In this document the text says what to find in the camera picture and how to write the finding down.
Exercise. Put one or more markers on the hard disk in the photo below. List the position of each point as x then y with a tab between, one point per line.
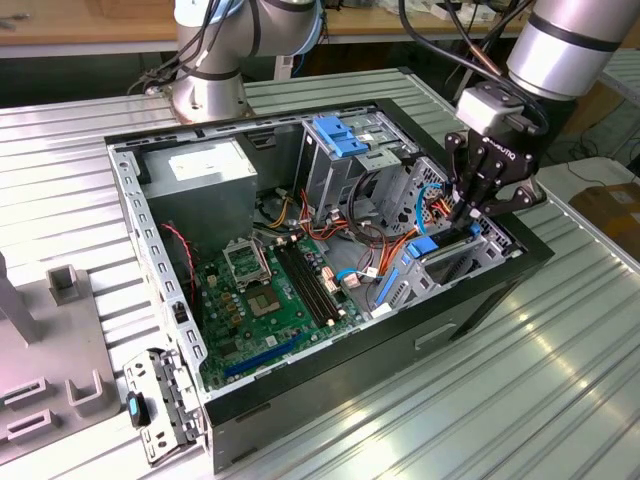
422	248

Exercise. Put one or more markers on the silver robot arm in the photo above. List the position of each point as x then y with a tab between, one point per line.
560	55

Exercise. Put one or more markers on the black PC case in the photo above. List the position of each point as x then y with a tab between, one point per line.
350	380

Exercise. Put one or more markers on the metal card retention bracket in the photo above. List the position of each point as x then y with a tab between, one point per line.
145	450

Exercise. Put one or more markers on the blue plastic drive bracket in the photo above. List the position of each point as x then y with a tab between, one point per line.
340	137

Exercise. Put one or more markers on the green motherboard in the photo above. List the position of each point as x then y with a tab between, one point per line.
280	332

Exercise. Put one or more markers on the grey parts rack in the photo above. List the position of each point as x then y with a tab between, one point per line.
60	340

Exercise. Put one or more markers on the black RAM slot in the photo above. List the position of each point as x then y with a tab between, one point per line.
314	282
300	287

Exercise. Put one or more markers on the metal drive cage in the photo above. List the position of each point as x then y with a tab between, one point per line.
325	185

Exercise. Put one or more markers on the wooden desk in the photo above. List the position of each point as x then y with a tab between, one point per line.
75	25

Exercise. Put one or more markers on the CPU socket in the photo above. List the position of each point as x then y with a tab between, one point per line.
262	302

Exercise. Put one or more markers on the grey power supply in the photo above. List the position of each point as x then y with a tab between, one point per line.
200	200

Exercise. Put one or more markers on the blue expansion slot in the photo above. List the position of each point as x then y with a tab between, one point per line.
260	359

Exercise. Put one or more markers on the metal frame table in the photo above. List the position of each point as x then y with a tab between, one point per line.
631	67

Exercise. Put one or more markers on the brown cardboard box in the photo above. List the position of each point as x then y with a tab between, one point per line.
615	210

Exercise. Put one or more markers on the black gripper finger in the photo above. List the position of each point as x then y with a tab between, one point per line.
459	200
520	200

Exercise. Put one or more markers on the black blue card latch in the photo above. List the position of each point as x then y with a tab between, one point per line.
134	407

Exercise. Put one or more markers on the metal disk bay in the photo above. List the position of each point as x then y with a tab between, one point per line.
415	285

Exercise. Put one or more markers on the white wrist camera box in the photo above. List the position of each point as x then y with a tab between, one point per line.
485	107

